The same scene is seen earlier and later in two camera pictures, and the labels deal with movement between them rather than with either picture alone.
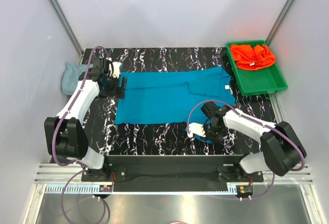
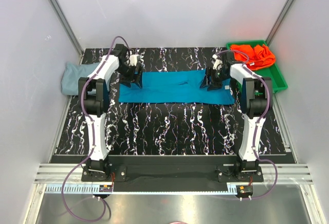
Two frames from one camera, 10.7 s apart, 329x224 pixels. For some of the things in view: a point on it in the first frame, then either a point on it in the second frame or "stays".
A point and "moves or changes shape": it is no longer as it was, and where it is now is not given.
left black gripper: (113, 93) -> (137, 78)
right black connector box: (243, 191) stays
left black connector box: (105, 188) stays
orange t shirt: (250, 57) stays
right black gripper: (219, 137) -> (215, 85)
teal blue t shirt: (174, 97) moves or changes shape
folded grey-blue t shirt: (70, 77) stays
